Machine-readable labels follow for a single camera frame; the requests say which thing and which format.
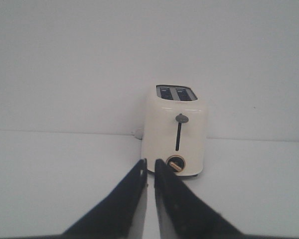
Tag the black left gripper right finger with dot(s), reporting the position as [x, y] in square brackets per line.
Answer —
[181, 213]

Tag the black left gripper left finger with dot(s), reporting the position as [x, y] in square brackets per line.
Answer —
[121, 213]

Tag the cream two-slot toaster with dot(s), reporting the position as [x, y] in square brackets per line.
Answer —
[175, 129]

